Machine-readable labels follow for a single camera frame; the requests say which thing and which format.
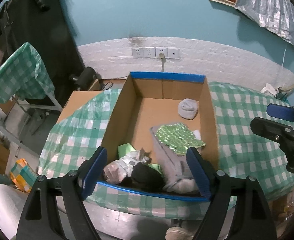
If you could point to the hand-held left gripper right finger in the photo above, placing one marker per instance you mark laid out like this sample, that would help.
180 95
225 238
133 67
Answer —
198 172

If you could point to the silver foil sheet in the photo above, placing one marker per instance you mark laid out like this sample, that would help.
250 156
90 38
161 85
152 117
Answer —
269 7

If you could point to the black cylinder device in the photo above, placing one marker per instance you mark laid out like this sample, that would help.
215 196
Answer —
85 77

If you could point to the blue-edged cardboard box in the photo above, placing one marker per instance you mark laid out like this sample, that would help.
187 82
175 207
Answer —
149 112

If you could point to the white plastic jug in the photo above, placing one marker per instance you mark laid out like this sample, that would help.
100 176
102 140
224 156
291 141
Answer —
268 90

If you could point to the black knit hat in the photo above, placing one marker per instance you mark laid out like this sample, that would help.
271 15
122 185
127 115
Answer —
147 177

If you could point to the white foam piece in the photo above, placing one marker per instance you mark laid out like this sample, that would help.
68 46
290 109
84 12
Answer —
197 133

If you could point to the green sequin cloth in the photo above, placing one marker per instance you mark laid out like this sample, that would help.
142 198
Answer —
176 140

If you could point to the grey sock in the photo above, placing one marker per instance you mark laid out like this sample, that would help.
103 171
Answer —
188 108

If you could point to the metal table frame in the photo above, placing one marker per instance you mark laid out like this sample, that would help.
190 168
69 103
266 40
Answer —
24 111

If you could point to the green checked side tablecloth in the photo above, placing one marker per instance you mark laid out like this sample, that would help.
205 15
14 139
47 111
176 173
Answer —
19 75

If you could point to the white foam roll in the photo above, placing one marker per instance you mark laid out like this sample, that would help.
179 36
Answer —
4 210

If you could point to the white round-hole wall socket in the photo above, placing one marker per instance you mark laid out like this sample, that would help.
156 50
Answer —
173 52

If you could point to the grey cloth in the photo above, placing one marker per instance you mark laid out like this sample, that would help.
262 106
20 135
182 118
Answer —
169 165

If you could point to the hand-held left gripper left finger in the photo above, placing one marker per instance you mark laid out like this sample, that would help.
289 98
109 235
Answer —
94 172

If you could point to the dark hanging cloth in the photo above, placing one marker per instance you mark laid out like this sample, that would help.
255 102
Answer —
37 30

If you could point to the patterned cloth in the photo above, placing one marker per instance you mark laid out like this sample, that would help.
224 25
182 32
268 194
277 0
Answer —
122 167

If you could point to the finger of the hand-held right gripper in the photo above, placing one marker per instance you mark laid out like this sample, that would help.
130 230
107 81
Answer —
281 112
269 128

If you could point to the plain brown cardboard box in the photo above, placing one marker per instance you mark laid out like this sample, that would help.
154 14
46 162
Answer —
74 102

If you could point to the yellow green patterned bag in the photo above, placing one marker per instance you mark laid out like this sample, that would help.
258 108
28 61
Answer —
22 176

